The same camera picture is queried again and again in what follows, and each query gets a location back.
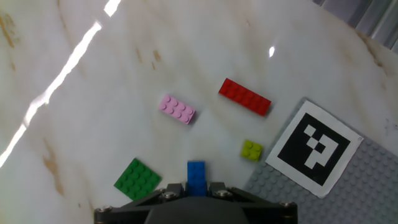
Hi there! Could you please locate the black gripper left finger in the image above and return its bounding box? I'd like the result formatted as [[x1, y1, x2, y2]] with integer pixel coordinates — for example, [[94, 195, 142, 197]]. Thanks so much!
[[94, 182, 187, 224]]

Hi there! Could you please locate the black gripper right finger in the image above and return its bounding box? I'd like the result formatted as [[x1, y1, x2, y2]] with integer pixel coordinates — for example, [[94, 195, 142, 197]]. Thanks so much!
[[207, 182, 299, 224]]

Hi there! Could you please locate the blue Lego brick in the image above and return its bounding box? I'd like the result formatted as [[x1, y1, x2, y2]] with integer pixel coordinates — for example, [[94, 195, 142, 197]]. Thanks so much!
[[187, 161, 208, 197]]

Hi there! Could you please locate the green square Lego plate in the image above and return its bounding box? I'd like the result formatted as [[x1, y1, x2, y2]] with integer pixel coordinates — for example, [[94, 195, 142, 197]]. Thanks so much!
[[113, 157, 162, 201]]

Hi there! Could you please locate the lime Lego brick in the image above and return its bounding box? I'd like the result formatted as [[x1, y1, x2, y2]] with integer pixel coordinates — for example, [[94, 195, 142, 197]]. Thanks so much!
[[239, 139, 264, 162]]

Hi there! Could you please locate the grey Lego baseplate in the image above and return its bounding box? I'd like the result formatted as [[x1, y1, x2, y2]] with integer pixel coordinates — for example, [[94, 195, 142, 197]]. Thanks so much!
[[244, 98, 398, 224]]

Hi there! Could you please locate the pink Lego brick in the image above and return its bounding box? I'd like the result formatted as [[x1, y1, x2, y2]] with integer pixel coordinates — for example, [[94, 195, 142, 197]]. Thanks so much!
[[158, 94, 197, 125]]

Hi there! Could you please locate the red Lego brick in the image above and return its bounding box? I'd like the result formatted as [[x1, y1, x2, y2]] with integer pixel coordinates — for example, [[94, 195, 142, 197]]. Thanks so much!
[[218, 77, 272, 117]]

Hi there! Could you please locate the black white fiducial marker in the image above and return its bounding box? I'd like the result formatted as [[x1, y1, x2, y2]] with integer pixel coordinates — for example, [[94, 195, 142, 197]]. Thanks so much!
[[265, 100, 364, 199]]

